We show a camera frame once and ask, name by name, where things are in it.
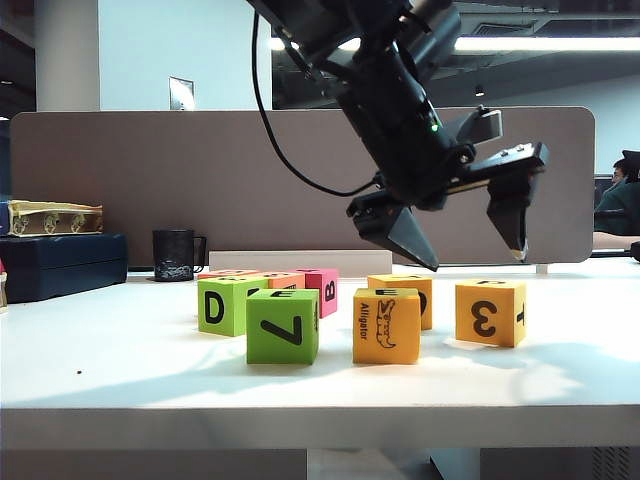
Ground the magenta block 4 and B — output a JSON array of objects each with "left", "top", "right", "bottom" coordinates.
[{"left": 294, "top": 268, "right": 341, "bottom": 320}]

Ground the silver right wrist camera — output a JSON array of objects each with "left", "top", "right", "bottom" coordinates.
[{"left": 469, "top": 104, "right": 504, "bottom": 145}]

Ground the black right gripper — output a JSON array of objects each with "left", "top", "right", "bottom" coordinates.
[{"left": 348, "top": 142, "right": 550, "bottom": 273}]

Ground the dark blue case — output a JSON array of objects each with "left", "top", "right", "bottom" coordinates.
[{"left": 0, "top": 233, "right": 129, "bottom": 305}]

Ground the yellow block T and 9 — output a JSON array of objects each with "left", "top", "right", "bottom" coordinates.
[{"left": 367, "top": 273, "right": 434, "bottom": 332}]

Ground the ceiling light strip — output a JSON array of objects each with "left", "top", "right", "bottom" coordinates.
[{"left": 271, "top": 34, "right": 640, "bottom": 54}]

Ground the yellow block E and alligator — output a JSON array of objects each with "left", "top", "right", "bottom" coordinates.
[{"left": 352, "top": 287, "right": 423, "bottom": 366}]

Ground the person in dark green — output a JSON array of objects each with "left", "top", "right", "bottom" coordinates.
[{"left": 594, "top": 148, "right": 640, "bottom": 251}]

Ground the green block E and 7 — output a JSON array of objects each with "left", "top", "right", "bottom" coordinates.
[{"left": 246, "top": 288, "right": 321, "bottom": 366}]

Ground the grey-brown desk divider panel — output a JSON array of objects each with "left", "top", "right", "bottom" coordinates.
[{"left": 9, "top": 105, "right": 597, "bottom": 266}]

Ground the green block D and 3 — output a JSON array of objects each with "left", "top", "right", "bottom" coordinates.
[{"left": 198, "top": 277, "right": 272, "bottom": 338}]

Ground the salmon block D and 2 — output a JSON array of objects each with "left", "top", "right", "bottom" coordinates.
[{"left": 197, "top": 268, "right": 262, "bottom": 281}]

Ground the wall poster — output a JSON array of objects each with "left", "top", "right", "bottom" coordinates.
[{"left": 168, "top": 76, "right": 196, "bottom": 112}]

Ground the black mug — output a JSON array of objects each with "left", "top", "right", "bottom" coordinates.
[{"left": 152, "top": 228, "right": 208, "bottom": 283}]

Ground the salmon block 3 and xylophone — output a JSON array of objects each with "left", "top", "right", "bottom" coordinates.
[{"left": 259, "top": 271, "right": 307, "bottom": 292}]

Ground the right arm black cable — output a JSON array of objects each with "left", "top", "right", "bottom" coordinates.
[{"left": 251, "top": 9, "right": 381, "bottom": 198}]

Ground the yellow block P and 3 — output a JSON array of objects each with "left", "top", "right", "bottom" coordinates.
[{"left": 454, "top": 278, "right": 529, "bottom": 349}]

